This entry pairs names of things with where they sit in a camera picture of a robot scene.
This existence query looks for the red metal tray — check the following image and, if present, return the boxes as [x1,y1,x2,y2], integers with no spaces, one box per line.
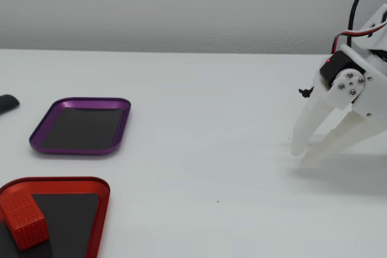
[0,176,111,258]

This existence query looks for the purple metal tray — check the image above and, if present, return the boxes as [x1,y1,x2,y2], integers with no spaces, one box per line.
[28,97,132,156]

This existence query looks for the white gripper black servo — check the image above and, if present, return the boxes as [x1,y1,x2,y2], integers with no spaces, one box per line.
[291,43,387,163]

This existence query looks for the black rounded object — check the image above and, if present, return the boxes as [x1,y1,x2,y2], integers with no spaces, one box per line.
[0,94,21,116]

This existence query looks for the red studded block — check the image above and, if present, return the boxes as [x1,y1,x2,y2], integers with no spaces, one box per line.
[0,190,50,252]

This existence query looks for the red white servo wire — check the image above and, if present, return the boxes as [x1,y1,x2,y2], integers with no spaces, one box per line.
[332,21,387,56]

